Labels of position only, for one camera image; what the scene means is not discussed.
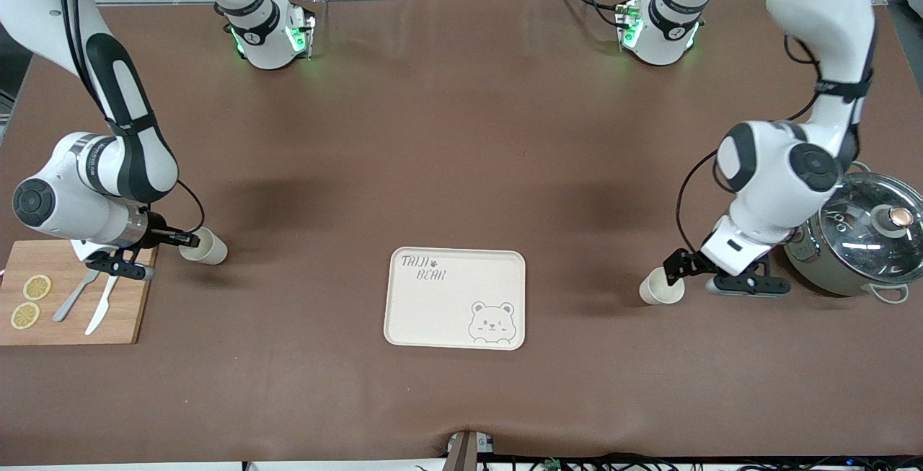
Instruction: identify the cream tray with bear print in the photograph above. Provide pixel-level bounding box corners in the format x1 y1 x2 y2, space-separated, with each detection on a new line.
383 247 526 351

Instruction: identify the wooden cutting board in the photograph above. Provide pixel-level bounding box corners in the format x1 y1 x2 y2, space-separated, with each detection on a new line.
0 239 159 346

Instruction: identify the glass pot lid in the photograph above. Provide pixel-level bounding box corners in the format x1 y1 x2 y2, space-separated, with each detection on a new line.
817 172 923 286

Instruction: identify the white plastic knife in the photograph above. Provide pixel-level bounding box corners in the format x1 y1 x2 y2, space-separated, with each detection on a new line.
85 276 120 336

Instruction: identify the brown wooden post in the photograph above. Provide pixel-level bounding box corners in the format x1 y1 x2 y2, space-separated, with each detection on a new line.
443 430 479 471

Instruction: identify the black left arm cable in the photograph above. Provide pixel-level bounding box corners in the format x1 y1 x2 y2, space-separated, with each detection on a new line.
674 31 877 255

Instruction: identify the grey plastic knife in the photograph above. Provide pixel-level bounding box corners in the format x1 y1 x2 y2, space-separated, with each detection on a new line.
53 269 102 323

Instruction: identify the grey-green electric cooking pot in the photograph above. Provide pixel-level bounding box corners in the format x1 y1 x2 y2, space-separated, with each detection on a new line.
781 161 923 305

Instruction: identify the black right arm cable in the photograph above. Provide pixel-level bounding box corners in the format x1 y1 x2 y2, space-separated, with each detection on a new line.
173 179 206 235

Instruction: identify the white IKEA cup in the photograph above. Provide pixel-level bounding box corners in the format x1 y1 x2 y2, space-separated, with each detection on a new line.
179 227 229 265
639 267 686 306

